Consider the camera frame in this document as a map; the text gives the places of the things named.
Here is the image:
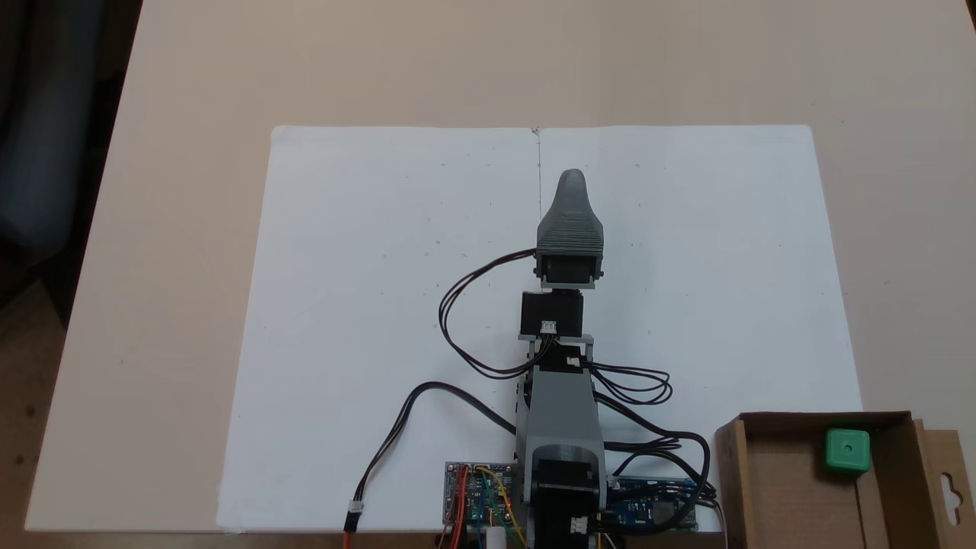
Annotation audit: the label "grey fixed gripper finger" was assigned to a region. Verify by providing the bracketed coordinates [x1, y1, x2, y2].
[538, 169, 603, 230]

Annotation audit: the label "red orange wire bundle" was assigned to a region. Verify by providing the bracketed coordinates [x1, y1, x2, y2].
[342, 465, 470, 549]

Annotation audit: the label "yellow jumper wire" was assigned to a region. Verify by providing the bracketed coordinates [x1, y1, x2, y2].
[474, 467, 528, 549]

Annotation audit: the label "black servo cable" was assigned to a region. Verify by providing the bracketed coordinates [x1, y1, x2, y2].
[586, 361, 674, 406]
[602, 429, 719, 510]
[438, 248, 551, 380]

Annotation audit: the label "green circuit board red LED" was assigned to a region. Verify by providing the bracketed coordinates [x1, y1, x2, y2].
[444, 461, 524, 528]

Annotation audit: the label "brown cardboard box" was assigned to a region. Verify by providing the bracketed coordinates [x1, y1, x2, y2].
[715, 412, 976, 549]

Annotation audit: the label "blue grey chair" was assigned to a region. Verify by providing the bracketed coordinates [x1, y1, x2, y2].
[0, 0, 108, 264]

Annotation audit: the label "long black power cable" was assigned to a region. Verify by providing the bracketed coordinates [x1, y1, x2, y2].
[343, 380, 519, 533]

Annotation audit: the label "blue circuit board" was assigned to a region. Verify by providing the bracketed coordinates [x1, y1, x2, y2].
[606, 476, 699, 529]

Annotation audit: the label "green dice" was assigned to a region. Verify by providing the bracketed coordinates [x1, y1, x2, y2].
[825, 429, 872, 475]

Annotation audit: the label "white paper sheet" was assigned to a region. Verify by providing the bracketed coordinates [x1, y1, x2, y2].
[216, 126, 544, 532]
[536, 124, 864, 532]

